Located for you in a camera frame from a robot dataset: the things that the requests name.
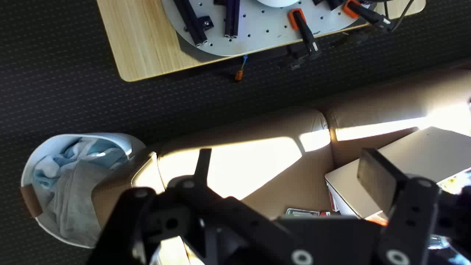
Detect small orange tipped cable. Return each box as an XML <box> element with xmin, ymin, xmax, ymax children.
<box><xmin>233</xmin><ymin>55</ymin><xmax>250</xmax><ymax>83</ymax></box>

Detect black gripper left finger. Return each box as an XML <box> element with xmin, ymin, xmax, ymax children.
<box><xmin>87</xmin><ymin>148</ymin><xmax>315</xmax><ymax>265</ymax></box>

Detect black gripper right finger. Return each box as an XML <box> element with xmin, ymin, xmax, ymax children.
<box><xmin>356</xmin><ymin>149</ymin><xmax>442</xmax><ymax>265</ymax></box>

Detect blue and grey clothes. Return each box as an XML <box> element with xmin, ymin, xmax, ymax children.
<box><xmin>30</xmin><ymin>138</ymin><xmax>130</xmax><ymax>245</ymax></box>

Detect light wooden board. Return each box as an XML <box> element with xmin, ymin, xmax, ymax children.
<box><xmin>96</xmin><ymin>0</ymin><xmax>427</xmax><ymax>85</ymax></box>

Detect white round base plate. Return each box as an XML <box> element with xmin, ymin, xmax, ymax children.
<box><xmin>161</xmin><ymin>0</ymin><xmax>375</xmax><ymax>60</ymax></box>

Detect open cardboard box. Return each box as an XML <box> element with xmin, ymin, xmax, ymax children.
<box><xmin>324</xmin><ymin>126</ymin><xmax>471</xmax><ymax>233</ymax></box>

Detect orange handled clamp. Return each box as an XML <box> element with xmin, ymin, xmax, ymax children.
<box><xmin>342</xmin><ymin>0</ymin><xmax>395</xmax><ymax>33</ymax></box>
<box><xmin>287</xmin><ymin>8</ymin><xmax>321</xmax><ymax>57</ymax></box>

